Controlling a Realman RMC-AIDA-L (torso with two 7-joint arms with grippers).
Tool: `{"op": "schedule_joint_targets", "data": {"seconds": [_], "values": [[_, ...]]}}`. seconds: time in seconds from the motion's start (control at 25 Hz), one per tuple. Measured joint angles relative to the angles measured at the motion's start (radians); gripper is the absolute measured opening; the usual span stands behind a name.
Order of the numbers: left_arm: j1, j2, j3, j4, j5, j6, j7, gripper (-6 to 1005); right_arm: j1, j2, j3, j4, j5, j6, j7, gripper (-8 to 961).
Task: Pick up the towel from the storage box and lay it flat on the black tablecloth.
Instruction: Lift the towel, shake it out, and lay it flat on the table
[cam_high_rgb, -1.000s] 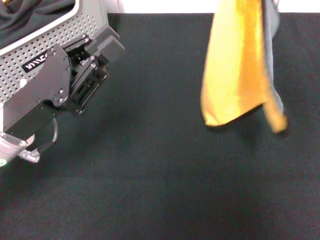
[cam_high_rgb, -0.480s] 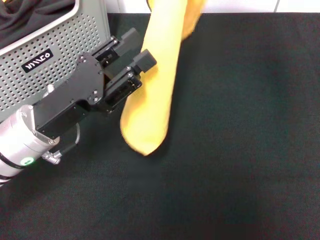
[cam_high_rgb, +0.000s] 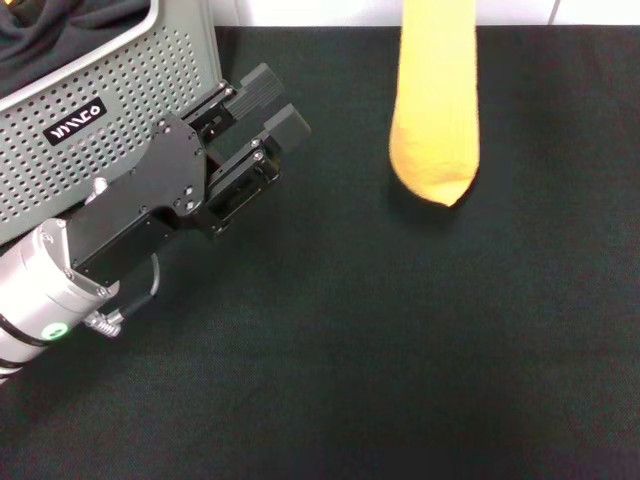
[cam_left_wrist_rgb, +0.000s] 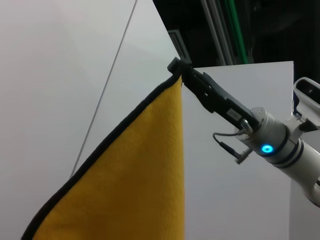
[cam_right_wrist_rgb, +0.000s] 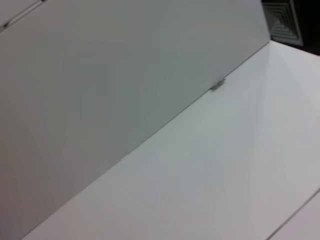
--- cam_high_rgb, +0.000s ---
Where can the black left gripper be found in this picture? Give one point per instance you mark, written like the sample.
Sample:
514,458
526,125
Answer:
150,200

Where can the yellow towel with black edging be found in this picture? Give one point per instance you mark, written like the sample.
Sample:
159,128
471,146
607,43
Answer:
435,125

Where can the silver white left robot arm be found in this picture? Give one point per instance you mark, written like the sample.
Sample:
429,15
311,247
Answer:
35,300

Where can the grey perforated storage box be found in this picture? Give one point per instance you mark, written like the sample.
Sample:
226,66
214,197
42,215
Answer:
125,75

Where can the black tablecloth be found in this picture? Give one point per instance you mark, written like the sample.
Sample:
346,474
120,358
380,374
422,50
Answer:
350,325

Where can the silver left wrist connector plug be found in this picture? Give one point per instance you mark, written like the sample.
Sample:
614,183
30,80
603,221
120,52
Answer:
97,190

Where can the dark grey crumpled cloth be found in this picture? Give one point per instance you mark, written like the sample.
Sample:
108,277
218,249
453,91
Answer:
60,45

